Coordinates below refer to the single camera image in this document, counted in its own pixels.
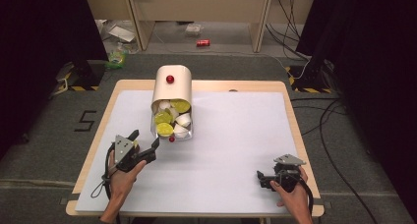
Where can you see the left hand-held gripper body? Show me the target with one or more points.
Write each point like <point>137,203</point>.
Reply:
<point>126,156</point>

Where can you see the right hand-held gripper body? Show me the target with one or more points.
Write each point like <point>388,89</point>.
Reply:
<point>288,171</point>

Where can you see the yellow-green capsule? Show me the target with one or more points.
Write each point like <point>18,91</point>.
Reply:
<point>135,144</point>

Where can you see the pile of small capsules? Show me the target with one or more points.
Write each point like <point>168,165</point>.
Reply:
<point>164,118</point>

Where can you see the cream capsule box red knob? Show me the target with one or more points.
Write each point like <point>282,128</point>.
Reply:
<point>172,84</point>

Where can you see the person's left hand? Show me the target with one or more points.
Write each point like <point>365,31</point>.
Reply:
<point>123,181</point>

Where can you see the person's right hand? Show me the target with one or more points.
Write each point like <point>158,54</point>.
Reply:
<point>293,197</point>

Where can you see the white table mat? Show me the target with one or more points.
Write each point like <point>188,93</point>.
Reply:
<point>223,152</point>

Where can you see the green snack bag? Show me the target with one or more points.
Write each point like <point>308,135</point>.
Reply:
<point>116,58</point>

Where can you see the black stand base hazard tape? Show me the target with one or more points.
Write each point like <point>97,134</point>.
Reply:
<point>82,76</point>
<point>308,80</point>

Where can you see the white plastic bag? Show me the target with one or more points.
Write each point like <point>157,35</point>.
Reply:
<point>122,33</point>

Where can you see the red drink can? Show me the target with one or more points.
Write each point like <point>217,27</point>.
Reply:
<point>203,42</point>

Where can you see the clear plastic box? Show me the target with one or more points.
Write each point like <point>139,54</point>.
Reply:
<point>193,29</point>

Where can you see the black curtain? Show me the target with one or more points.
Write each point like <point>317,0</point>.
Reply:
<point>370,70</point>
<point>39,53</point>

